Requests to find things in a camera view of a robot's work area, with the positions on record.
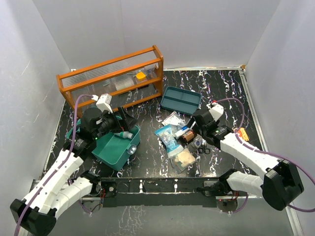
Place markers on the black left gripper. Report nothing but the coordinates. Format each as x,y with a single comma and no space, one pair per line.
121,125

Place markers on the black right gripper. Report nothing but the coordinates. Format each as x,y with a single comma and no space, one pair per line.
194,128

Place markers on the white green-labelled bottle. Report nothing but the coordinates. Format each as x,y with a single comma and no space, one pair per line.
124,134

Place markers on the brown medicine bottle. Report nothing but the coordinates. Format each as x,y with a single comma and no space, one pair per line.
187,137

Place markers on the blue cotton swab packet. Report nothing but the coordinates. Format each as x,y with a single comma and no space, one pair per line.
165,134

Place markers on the clear bag cotton balls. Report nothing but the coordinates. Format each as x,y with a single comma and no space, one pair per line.
182,160

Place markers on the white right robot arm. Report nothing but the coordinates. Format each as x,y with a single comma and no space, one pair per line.
276,181

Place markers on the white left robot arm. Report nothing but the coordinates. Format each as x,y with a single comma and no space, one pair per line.
39,210

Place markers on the teal medicine kit box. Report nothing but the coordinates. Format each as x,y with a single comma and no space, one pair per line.
110,149

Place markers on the white blue ointment tube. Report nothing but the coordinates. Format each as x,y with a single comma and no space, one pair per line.
181,132

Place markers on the small tape roll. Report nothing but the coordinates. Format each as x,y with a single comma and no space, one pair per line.
197,142

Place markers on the clear bag of gauze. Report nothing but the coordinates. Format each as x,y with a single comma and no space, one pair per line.
174,119

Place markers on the dark teal divider tray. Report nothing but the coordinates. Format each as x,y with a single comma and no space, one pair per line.
180,100

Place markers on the black small scissors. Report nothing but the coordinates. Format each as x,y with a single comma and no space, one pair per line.
203,149

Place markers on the orange wooden shelf rack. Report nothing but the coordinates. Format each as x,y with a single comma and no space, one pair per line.
116,77

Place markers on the orange block on shelf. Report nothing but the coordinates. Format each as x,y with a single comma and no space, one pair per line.
141,76

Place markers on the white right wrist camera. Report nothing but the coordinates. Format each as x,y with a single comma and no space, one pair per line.
216,109

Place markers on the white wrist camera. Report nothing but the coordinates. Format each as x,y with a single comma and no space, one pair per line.
216,109
103,102

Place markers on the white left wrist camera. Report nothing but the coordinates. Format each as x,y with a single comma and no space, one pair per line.
103,102

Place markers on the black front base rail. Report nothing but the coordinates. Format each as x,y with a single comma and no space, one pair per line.
165,191

